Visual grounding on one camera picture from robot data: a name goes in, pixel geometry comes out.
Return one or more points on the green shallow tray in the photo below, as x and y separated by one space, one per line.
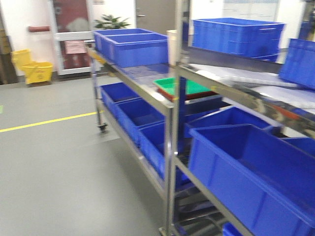
167 85

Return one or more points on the blue bin top shelf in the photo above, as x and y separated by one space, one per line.
130 50

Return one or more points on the red shallow tray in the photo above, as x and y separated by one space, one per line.
170 96

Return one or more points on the blue crate upper shelf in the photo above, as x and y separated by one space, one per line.
243 37

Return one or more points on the potted green plant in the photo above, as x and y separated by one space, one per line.
109 22

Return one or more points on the stainless steel shelf rack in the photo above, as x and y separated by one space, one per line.
273 93

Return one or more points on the blue bin front right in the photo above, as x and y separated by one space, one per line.
268 184

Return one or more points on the yellow mop bucket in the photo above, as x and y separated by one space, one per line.
34 71

